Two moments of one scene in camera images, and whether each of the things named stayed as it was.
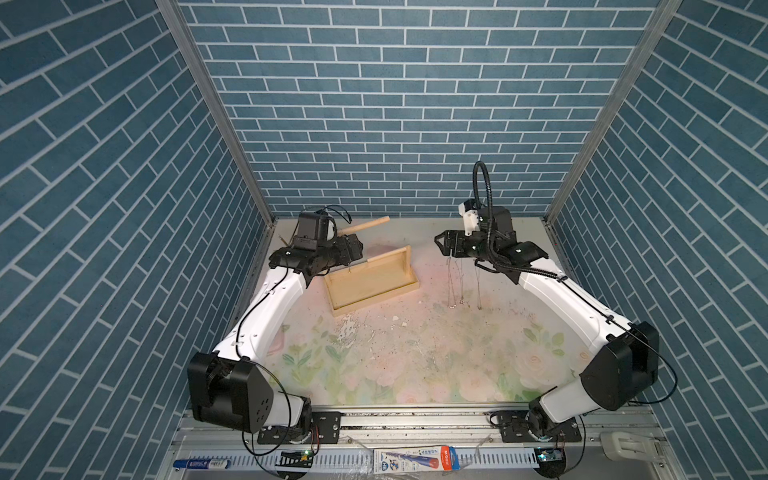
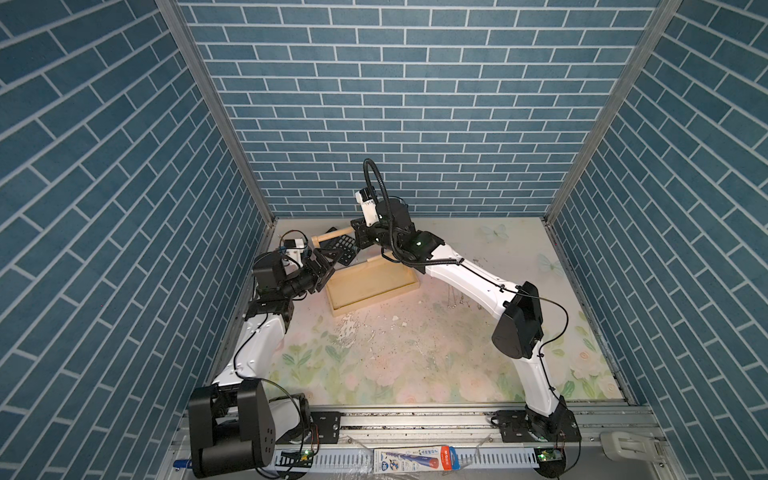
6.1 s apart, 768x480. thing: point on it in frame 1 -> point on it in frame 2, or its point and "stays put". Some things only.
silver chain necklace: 449,270 stays put
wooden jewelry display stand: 380,278 stays put
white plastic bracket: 631,445 stays put
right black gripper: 451,236 -> 363,233
